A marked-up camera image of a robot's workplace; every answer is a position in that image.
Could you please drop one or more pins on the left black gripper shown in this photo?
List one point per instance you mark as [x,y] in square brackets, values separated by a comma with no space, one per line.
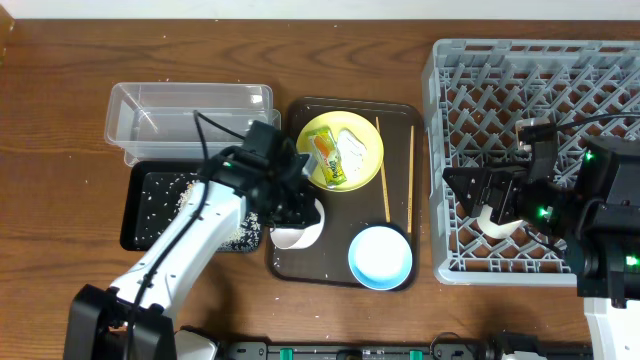
[306,210]

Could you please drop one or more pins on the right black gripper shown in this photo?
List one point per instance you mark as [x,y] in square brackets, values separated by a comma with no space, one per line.
[508,180]

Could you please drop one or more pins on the white cup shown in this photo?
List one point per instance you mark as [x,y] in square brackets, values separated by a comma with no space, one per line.
[494,230]

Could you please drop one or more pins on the pink white bowl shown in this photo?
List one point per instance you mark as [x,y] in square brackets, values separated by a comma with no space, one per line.
[296,239]

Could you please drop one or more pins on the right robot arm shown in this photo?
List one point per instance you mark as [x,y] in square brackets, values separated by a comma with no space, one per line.
[597,218]

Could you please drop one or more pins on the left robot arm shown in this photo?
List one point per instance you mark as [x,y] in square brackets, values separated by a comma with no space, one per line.
[133,318]

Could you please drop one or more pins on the grey plastic dishwasher rack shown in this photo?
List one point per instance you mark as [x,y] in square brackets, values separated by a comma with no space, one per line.
[474,91]

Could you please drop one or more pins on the green orange snack wrapper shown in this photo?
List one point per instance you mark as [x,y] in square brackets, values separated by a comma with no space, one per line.
[328,156]

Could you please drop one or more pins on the crumpled white tissue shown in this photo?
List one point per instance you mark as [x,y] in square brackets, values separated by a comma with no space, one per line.
[352,152]

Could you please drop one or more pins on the right wooden chopstick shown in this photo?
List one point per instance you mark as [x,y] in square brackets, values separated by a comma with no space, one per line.
[410,181]

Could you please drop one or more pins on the wooden chopstick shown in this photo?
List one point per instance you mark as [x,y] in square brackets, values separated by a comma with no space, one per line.
[384,179]
[410,181]

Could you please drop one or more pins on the left wooden chopstick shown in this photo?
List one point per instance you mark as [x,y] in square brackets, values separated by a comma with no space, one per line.
[384,179]

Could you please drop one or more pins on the yellow round plate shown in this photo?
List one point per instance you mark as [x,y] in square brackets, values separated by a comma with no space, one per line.
[363,129]

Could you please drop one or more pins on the dark brown serving tray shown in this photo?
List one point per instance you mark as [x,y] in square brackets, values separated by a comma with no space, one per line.
[348,213]

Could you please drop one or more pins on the light blue bowl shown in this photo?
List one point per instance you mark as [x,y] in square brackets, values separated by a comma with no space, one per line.
[380,258]

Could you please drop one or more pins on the black tray with rice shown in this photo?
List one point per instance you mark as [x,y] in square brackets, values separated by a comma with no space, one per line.
[158,191]

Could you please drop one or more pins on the clear plastic bin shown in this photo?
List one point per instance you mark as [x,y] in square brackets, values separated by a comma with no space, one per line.
[154,121]

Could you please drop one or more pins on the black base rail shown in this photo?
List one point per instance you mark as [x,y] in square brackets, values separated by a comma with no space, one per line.
[445,346]

